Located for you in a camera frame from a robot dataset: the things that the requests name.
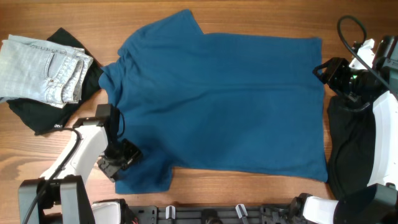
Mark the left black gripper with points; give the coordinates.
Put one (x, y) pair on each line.
(114, 168)

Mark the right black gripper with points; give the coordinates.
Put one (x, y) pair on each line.
(339, 67)

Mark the blue t-shirt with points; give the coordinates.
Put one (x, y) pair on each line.
(216, 101)

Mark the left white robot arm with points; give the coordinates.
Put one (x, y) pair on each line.
(59, 194)

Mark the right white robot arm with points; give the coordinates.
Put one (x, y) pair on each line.
(377, 203)

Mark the black garment right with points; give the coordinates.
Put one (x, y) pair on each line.
(353, 143)

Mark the black folded garment left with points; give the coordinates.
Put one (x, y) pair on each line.
(41, 117)

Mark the light blue folded jeans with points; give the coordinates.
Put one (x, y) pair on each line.
(43, 71)

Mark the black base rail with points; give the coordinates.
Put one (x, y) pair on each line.
(264, 214)

